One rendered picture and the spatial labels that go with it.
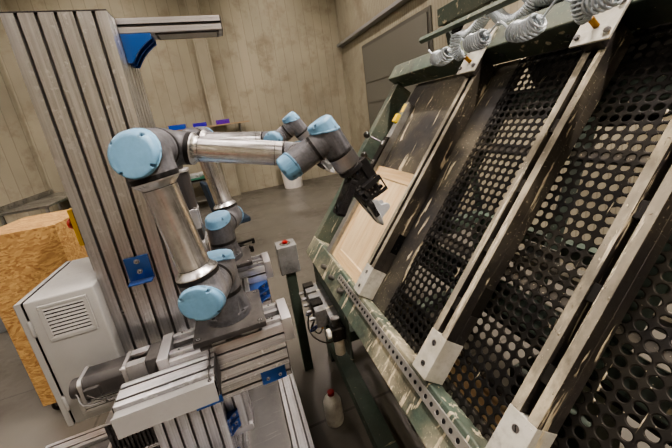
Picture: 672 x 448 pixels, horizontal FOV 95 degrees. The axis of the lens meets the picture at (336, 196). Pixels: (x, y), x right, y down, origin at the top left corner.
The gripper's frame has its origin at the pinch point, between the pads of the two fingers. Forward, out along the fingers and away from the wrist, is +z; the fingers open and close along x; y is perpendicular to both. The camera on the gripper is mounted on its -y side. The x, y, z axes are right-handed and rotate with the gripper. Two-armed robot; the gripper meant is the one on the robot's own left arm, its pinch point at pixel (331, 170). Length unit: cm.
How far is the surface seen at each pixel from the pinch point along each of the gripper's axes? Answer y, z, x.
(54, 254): -140, -62, -81
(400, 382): 43, 39, -80
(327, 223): -34.7, 31.9, 1.5
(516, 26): 95, -14, 4
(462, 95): 68, 2, 17
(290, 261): -49, 30, -28
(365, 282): 20, 31, -48
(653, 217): 107, 15, -53
